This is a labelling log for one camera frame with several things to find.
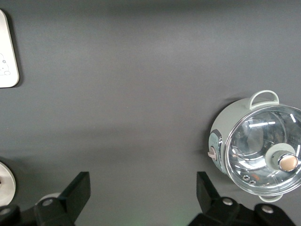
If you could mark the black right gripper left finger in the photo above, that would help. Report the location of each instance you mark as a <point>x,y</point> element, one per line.
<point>80,188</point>

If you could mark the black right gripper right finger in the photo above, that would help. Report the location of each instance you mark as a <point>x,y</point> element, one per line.
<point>203,190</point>

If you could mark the round beige plate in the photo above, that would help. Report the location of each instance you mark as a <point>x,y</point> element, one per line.
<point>7,186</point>

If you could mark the beige rectangular tray rabbit print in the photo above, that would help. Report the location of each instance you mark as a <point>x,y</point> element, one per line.
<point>7,47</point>

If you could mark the glass pot lid with knob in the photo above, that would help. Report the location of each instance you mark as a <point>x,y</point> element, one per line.
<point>254,141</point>

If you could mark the pale green electric cooking pot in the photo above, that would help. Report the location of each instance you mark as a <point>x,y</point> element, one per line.
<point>225,122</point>

